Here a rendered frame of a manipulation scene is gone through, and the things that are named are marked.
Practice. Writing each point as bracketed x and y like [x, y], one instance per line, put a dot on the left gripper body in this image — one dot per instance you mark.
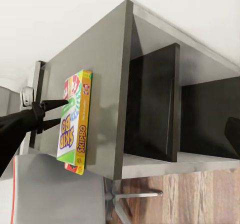
[32, 118]

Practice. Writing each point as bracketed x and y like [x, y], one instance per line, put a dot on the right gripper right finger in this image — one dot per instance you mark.
[232, 133]

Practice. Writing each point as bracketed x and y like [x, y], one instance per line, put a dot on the swivel chair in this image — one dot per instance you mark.
[44, 192]

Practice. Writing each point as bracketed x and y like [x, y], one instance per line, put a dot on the board game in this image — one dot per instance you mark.
[74, 122]

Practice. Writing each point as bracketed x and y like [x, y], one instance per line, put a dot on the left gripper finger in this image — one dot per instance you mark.
[47, 105]
[47, 124]

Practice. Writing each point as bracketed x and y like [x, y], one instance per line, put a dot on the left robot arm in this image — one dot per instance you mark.
[33, 113]

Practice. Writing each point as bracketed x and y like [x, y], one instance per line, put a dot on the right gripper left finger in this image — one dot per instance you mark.
[12, 134]

